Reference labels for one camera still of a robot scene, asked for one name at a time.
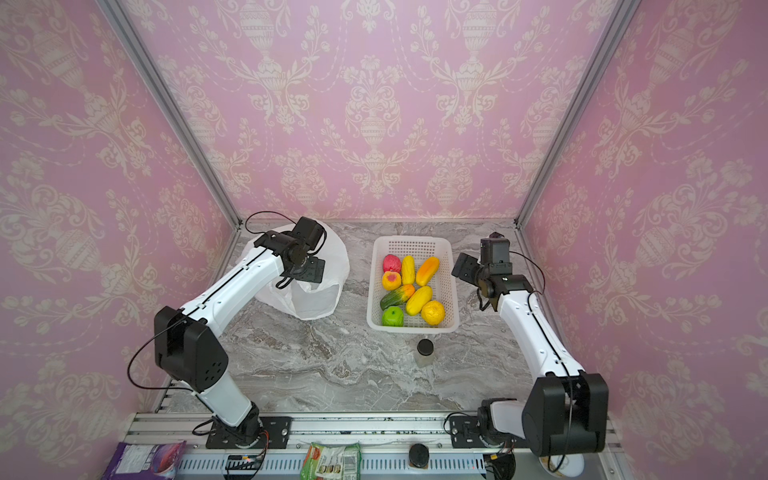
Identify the orange mango fruit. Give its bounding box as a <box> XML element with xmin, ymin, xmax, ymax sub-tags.
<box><xmin>415</xmin><ymin>256</ymin><xmax>440</xmax><ymax>287</ymax></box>

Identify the white perforated plastic basket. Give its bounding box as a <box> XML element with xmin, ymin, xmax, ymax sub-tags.
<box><xmin>367</xmin><ymin>236</ymin><xmax>460</xmax><ymax>335</ymax></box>

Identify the yellow orange round fruit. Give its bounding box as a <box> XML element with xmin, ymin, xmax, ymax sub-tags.
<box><xmin>420</xmin><ymin>300</ymin><xmax>446</xmax><ymax>326</ymax></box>

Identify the yellow banana fruit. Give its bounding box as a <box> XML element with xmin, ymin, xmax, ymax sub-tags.
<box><xmin>405</xmin><ymin>286</ymin><xmax>433</xmax><ymax>316</ymax></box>

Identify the green orange papaya fruit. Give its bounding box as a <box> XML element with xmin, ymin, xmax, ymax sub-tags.
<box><xmin>379</xmin><ymin>284</ymin><xmax>416</xmax><ymax>311</ymax></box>

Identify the pink red fruit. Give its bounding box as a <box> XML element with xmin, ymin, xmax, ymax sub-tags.
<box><xmin>382</xmin><ymin>254</ymin><xmax>402</xmax><ymax>273</ymax></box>

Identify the yellow red peach fruit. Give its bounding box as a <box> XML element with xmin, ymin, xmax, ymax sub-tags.
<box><xmin>381</xmin><ymin>271</ymin><xmax>402</xmax><ymax>291</ymax></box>

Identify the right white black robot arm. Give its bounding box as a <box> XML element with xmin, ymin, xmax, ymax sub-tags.
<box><xmin>452</xmin><ymin>253</ymin><xmax>609</xmax><ymax>461</ymax></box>

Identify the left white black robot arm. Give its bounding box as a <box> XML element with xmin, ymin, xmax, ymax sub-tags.
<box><xmin>152</xmin><ymin>217</ymin><xmax>327</xmax><ymax>448</ymax></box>

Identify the clear jar black lid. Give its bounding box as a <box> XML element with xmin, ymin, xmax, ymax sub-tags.
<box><xmin>414</xmin><ymin>338</ymin><xmax>436</xmax><ymax>368</ymax></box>

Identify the green snack packet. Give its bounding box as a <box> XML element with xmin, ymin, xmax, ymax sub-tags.
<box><xmin>300</xmin><ymin>443</ymin><xmax>362</xmax><ymax>480</ymax></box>

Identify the black lid jar front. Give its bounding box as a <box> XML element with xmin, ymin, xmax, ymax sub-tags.
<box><xmin>408</xmin><ymin>443</ymin><xmax>430</xmax><ymax>469</ymax></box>

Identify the tin can pull tab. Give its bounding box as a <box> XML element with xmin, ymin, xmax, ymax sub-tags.
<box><xmin>539</xmin><ymin>454</ymin><xmax>585</xmax><ymax>479</ymax></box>

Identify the purple snack packet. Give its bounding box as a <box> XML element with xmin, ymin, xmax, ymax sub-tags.
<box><xmin>102</xmin><ymin>442</ymin><xmax>186</xmax><ymax>480</ymax></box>

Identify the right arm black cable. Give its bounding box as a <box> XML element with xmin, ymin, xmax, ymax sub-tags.
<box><xmin>476</xmin><ymin>250</ymin><xmax>577</xmax><ymax>475</ymax></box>

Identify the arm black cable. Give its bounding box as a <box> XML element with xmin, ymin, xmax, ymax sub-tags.
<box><xmin>125</xmin><ymin>209</ymin><xmax>298</xmax><ymax>397</ymax></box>
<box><xmin>476</xmin><ymin>250</ymin><xmax>577</xmax><ymax>475</ymax></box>

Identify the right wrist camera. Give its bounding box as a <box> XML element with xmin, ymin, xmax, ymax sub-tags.
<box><xmin>480</xmin><ymin>232</ymin><xmax>510</xmax><ymax>266</ymax></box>

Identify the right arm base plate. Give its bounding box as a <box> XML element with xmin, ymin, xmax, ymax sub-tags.
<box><xmin>443</xmin><ymin>412</ymin><xmax>529</xmax><ymax>450</ymax></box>

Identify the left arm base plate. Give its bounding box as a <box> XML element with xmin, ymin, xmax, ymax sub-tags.
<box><xmin>205</xmin><ymin>416</ymin><xmax>293</xmax><ymax>450</ymax></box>

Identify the aluminium front rail frame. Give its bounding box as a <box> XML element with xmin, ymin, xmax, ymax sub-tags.
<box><xmin>125</xmin><ymin>411</ymin><xmax>631</xmax><ymax>480</ymax></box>

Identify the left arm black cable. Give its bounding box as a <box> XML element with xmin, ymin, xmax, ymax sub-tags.
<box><xmin>125</xmin><ymin>209</ymin><xmax>298</xmax><ymax>397</ymax></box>

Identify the right aluminium corner post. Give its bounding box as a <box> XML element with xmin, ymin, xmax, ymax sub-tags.
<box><xmin>515</xmin><ymin>0</ymin><xmax>641</xmax><ymax>231</ymax></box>

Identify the aluminium corner post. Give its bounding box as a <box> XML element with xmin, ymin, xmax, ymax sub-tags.
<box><xmin>97</xmin><ymin>0</ymin><xmax>241</xmax><ymax>230</ymax></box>
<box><xmin>515</xmin><ymin>0</ymin><xmax>641</xmax><ymax>231</ymax></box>

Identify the left aluminium corner post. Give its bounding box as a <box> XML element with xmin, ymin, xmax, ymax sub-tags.
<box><xmin>97</xmin><ymin>0</ymin><xmax>241</xmax><ymax>230</ymax></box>

